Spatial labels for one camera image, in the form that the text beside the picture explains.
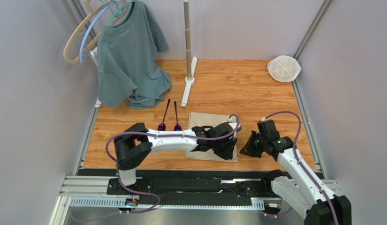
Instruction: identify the beige cloth napkin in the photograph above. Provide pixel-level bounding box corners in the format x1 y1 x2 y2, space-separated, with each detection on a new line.
185 112 238 163

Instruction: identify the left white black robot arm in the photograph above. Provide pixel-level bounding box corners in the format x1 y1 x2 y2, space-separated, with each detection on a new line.
112 121 241 186

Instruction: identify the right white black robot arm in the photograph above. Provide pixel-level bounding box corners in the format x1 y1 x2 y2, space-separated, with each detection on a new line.
240 119 352 225

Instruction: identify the blue purple spoon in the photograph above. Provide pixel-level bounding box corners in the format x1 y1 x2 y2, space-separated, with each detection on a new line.
174 101 182 131

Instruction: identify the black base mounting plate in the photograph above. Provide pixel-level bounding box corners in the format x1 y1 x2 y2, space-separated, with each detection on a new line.
106 169 325 207

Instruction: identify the white rack base foot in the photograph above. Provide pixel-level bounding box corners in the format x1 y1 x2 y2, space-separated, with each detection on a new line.
181 56 198 107

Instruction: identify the white plastic mesh basket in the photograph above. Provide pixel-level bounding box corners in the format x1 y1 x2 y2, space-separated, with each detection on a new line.
267 55 302 83

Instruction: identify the teal green t-shirt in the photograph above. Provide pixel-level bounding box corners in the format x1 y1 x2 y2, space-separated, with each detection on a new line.
97 0 172 109

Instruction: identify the metal garment rack pole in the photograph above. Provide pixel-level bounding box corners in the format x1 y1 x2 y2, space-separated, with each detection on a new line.
183 0 193 83

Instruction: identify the green plastic hanger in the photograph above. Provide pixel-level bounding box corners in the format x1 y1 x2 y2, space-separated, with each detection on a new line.
106 0 135 26

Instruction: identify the blue plastic hanger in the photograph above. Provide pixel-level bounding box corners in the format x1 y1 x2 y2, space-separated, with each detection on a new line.
78 0 129 65

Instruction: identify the beige wooden hanger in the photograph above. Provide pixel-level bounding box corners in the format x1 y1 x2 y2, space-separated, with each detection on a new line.
62 0 131 65

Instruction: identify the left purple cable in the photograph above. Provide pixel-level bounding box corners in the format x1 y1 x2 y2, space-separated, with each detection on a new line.
105 113 241 214

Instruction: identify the aluminium frame rail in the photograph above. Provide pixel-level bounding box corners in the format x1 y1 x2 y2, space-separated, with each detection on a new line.
50 169 351 225

